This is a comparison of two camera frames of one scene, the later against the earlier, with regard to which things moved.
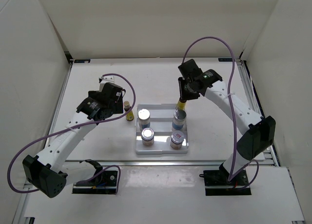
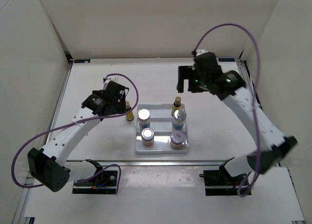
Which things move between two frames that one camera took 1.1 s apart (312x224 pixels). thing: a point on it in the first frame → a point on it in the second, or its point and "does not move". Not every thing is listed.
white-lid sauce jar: x=147 y=137 does not move
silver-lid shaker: x=144 y=119 does not move
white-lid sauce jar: x=177 y=139 does not move
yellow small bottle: x=181 y=105 → x=177 y=104
